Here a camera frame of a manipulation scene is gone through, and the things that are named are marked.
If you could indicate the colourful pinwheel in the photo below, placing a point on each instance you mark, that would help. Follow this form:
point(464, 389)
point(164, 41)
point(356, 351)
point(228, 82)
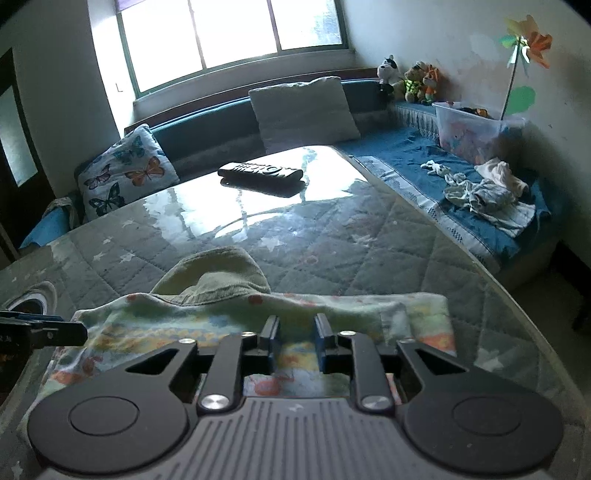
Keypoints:
point(531, 39)

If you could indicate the butterfly print pillow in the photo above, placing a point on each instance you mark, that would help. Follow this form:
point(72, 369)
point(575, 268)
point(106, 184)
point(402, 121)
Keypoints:
point(124, 175)

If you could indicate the black remote control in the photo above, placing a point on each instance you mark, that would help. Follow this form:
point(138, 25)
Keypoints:
point(261, 173)

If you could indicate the cream garment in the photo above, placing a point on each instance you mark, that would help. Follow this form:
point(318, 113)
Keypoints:
point(501, 173)

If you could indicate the small white cloth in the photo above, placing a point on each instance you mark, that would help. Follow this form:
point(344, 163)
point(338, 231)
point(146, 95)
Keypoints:
point(436, 168)

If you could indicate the black and white cow plush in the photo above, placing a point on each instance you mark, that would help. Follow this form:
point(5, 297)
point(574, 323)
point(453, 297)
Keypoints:
point(388, 74)

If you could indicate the dark wooden door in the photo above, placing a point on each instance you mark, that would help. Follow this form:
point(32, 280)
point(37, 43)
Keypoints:
point(23, 138)

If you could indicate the brown bear plush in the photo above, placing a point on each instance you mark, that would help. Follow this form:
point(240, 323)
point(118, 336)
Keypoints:
point(414, 83)

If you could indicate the grey pillow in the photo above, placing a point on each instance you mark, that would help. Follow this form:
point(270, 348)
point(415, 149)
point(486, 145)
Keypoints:
point(304, 113)

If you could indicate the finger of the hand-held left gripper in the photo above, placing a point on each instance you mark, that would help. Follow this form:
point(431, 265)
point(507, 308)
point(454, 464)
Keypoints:
point(60, 333)

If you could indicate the grey quilted table mat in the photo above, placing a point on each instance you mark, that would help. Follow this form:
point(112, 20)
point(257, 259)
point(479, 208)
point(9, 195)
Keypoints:
point(346, 244)

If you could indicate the floral child's jacket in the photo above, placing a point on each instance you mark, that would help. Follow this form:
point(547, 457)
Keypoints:
point(221, 277)

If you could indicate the pile of pale clothes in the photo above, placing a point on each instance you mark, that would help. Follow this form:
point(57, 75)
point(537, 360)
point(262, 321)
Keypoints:
point(494, 203)

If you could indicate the blue sofa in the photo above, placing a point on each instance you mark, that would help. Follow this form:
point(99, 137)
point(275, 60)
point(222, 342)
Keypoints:
point(401, 143)

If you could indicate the clear plastic storage bin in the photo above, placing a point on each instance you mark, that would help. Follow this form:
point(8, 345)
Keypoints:
point(471, 134)

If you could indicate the green framed window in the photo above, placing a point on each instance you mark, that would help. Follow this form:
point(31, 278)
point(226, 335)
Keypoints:
point(231, 32)

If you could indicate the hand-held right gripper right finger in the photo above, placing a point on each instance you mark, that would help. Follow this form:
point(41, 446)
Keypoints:
point(319, 344)

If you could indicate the orange plush toy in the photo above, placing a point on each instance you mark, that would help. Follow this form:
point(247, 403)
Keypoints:
point(431, 85)

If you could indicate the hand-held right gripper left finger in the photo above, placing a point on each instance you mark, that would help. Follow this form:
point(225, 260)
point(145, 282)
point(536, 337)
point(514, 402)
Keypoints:
point(273, 344)

